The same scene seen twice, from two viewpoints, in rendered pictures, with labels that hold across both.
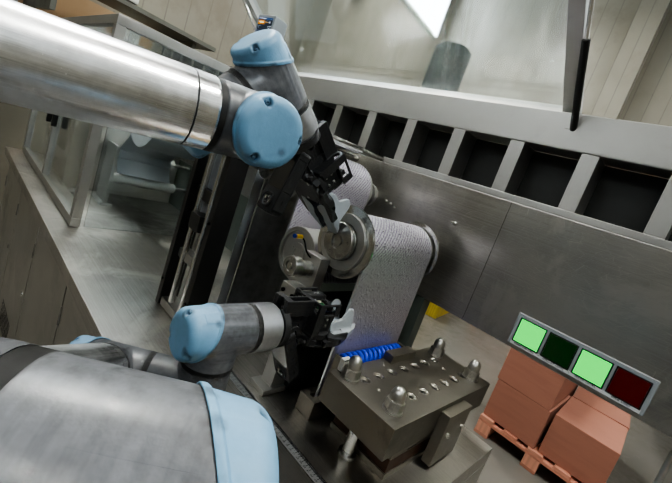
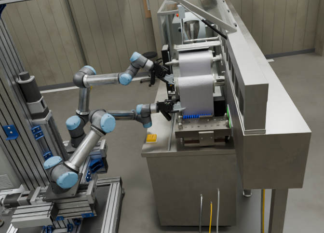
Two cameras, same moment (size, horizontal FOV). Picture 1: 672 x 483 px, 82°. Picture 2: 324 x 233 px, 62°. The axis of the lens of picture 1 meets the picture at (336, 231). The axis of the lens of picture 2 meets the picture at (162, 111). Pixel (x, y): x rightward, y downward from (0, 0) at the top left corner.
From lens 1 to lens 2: 168 cm
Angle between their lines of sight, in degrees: 59
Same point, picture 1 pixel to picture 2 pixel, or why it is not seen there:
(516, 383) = not seen: outside the picture
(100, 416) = (98, 114)
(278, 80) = (136, 62)
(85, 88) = (104, 82)
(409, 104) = not seen: hidden behind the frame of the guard
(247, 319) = (146, 107)
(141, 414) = (100, 114)
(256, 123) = (120, 80)
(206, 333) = (138, 109)
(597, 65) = not seen: outside the picture
